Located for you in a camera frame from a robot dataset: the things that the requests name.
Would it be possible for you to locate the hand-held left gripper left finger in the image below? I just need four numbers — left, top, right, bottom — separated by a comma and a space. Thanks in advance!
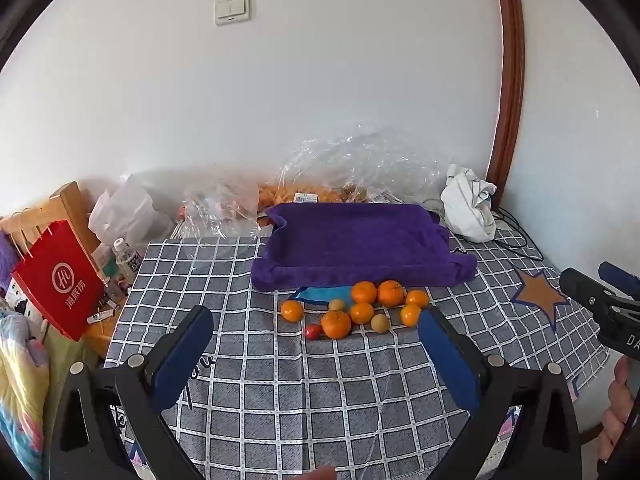
50, 305, 216, 480

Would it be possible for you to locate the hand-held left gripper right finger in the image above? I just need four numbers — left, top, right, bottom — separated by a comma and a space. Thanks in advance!
417, 305, 583, 480

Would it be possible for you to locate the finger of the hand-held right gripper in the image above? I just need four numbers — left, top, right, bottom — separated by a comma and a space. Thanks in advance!
598, 261, 640, 301
559, 268, 640, 315

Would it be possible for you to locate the large blemished mandarin orange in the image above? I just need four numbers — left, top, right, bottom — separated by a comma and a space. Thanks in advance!
320, 310, 353, 339

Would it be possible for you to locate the purple towel covered tray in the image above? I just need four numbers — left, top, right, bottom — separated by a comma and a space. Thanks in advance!
250, 203, 478, 292

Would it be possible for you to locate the person's right hand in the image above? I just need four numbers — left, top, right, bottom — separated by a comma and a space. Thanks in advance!
597, 355, 633, 463

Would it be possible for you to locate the wooden side table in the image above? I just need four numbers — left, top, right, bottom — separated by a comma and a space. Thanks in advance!
82, 295, 131, 361

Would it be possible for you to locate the clear water bottle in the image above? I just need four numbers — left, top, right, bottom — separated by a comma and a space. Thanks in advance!
111, 238, 143, 286

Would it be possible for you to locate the grey checked tablecloth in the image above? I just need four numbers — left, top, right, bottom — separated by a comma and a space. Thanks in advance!
102, 232, 611, 480

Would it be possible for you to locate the red paper bag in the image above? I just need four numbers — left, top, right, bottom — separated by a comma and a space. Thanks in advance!
11, 220, 106, 342

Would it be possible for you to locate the white crumpled cloth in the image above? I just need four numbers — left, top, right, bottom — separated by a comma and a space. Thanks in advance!
441, 164, 498, 242

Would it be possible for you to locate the white plastic bag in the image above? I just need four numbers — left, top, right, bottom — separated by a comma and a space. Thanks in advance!
89, 172, 176, 246

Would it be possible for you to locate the crumpled clear plastic bag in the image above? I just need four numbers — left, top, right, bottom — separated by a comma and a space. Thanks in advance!
180, 180, 273, 271

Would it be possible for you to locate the pastel printed blanket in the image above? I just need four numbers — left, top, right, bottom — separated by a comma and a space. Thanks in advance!
0, 305, 51, 466

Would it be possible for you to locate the wooden chair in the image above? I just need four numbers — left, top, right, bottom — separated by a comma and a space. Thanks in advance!
0, 181, 101, 261

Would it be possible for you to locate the large clear plastic bag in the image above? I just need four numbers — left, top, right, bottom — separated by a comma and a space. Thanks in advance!
280, 122, 451, 211

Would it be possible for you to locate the black cable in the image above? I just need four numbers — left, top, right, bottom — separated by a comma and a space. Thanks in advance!
492, 207, 546, 261

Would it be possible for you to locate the brown wooden door frame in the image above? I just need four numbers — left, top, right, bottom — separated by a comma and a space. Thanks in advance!
487, 0, 526, 201

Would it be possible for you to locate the white light switch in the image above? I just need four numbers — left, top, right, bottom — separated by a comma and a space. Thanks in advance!
214, 0, 251, 26

